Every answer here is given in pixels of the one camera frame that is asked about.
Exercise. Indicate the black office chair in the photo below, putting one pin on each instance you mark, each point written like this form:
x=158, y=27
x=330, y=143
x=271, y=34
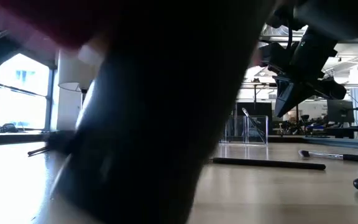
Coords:
x=304, y=118

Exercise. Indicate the large black display panel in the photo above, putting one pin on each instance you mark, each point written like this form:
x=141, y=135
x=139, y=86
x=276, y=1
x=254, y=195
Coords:
x=259, y=109

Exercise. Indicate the clear acrylic brush holder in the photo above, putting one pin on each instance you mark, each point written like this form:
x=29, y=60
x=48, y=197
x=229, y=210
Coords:
x=232, y=130

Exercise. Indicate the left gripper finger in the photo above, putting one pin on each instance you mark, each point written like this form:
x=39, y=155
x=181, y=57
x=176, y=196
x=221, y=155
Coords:
x=154, y=124

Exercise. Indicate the black computer monitor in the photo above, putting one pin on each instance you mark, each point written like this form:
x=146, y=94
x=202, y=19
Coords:
x=340, y=111

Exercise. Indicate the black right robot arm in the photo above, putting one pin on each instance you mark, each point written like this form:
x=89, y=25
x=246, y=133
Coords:
x=315, y=49

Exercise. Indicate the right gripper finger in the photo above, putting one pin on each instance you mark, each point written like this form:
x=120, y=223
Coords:
x=283, y=93
x=301, y=93

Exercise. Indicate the white shade wooden base lamp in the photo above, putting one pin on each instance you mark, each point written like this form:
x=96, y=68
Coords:
x=73, y=71

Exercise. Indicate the dark office desk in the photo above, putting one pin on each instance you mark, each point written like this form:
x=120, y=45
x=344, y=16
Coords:
x=346, y=132

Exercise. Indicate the thin black makeup brush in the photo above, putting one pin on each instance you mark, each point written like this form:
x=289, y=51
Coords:
x=269, y=163
x=250, y=119
x=37, y=151

